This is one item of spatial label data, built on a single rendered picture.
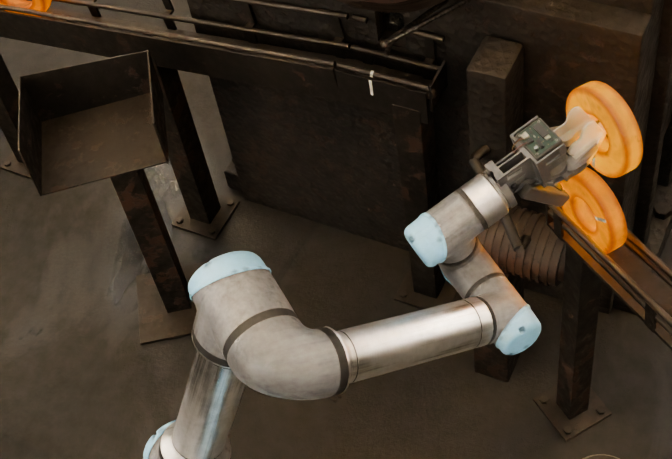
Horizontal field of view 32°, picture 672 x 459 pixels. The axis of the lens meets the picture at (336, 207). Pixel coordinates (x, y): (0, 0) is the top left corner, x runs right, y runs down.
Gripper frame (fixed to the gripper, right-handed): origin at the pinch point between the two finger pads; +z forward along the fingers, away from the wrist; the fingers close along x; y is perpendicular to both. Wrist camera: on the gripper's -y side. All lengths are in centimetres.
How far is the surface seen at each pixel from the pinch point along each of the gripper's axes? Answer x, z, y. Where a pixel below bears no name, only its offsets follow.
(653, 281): -13.9, -5.6, -27.6
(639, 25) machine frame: 17.6, 19.1, -10.3
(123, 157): 68, -69, -15
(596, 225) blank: -3.3, -7.8, -19.8
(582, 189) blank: 0.9, -6.5, -14.7
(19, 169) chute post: 138, -102, -68
